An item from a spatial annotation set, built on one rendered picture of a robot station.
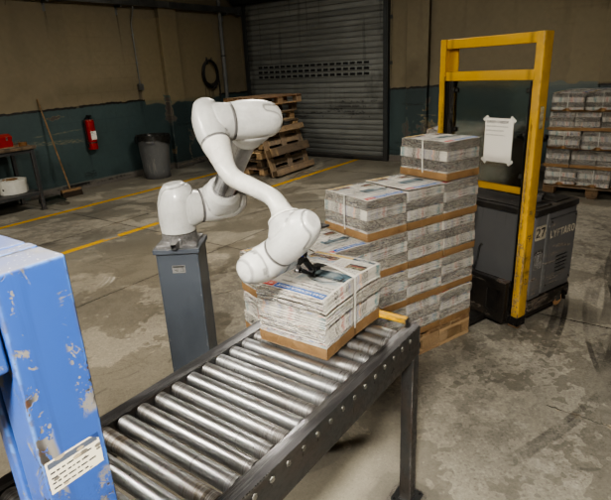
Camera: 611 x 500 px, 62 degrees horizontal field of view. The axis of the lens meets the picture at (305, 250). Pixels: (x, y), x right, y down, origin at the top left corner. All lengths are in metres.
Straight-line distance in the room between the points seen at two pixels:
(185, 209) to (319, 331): 0.90
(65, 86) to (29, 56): 0.66
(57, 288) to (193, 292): 1.82
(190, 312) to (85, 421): 1.80
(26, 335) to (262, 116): 1.40
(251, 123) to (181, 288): 0.89
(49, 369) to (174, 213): 1.73
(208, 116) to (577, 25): 7.58
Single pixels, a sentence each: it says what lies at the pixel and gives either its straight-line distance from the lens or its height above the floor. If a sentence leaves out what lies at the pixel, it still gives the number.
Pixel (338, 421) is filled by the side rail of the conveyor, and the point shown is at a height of 0.75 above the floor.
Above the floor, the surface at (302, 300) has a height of 1.01.
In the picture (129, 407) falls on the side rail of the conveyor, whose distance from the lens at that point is 1.66.
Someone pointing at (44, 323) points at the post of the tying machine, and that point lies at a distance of 0.57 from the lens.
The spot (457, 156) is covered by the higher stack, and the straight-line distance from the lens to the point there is 3.13.
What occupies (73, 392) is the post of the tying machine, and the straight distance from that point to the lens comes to 0.62.
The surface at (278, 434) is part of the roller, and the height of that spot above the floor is 0.80.
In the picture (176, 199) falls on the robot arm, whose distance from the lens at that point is 2.26.
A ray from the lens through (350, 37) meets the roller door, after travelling 10.22.
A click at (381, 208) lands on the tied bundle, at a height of 1.00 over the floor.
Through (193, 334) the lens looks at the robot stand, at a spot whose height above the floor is 0.58.
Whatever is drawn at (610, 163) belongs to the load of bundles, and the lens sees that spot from 7.31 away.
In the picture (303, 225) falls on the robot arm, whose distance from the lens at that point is 1.39.
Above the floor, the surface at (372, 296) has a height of 0.91.
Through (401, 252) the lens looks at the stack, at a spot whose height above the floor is 0.72.
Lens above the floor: 1.71
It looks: 19 degrees down
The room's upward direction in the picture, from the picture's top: 3 degrees counter-clockwise
